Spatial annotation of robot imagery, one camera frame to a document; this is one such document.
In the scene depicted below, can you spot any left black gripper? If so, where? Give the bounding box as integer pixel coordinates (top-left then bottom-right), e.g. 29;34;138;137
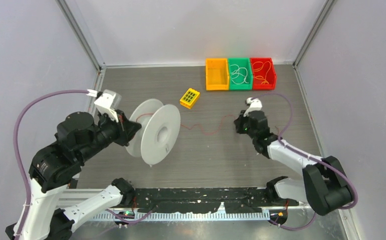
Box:
80;105;143;160

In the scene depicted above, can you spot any grey cable spool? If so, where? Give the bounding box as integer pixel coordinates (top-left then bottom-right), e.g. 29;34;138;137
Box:
126;98;181;166

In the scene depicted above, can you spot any red wire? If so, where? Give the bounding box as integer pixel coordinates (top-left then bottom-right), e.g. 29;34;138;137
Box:
136;113;236;136

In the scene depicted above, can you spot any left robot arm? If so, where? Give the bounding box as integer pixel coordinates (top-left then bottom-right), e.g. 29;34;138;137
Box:
6;110;142;240

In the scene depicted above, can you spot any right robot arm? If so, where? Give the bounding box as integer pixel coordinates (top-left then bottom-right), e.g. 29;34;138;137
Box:
234;110;356;216

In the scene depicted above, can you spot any red bin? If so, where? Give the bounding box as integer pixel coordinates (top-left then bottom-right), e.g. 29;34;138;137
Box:
250;57;277;91

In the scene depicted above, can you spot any green bin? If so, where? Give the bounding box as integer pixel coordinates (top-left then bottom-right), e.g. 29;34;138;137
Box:
228;58;253;91

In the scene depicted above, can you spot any orange bin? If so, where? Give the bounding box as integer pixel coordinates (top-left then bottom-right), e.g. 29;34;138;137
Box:
205;58;229;91

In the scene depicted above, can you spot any yellow toy brick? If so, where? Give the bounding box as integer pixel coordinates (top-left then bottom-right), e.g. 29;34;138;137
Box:
179;88;200;109

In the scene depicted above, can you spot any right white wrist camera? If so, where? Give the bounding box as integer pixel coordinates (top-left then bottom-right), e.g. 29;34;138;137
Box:
243;97;262;117

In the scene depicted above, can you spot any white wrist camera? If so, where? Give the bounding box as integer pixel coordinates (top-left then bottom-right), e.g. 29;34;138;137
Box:
87;89;122;123
243;97;262;117

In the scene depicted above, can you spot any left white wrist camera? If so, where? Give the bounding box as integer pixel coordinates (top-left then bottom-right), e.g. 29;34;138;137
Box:
87;89;122;123

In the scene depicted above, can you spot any orange wire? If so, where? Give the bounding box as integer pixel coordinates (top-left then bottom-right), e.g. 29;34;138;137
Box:
253;61;274;85

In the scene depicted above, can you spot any white wire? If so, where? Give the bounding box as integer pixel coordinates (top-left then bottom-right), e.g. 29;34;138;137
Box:
230;64;250;85

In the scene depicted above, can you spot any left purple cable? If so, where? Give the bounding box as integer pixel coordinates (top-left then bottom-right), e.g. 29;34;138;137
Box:
13;89;91;240

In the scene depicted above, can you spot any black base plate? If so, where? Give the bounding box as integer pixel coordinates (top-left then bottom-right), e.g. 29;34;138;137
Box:
135;187;298;214

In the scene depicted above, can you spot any slotted cable duct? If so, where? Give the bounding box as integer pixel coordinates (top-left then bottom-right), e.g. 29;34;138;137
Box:
90;211;273;222

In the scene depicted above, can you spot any left aluminium frame post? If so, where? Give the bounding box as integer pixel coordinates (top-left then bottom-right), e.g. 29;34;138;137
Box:
56;0;107;72

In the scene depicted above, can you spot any aluminium frame post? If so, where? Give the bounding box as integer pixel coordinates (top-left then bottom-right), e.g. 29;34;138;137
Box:
56;0;107;72
293;0;337;69

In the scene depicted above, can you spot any right aluminium frame post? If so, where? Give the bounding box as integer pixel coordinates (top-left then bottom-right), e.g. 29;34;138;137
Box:
293;0;337;69

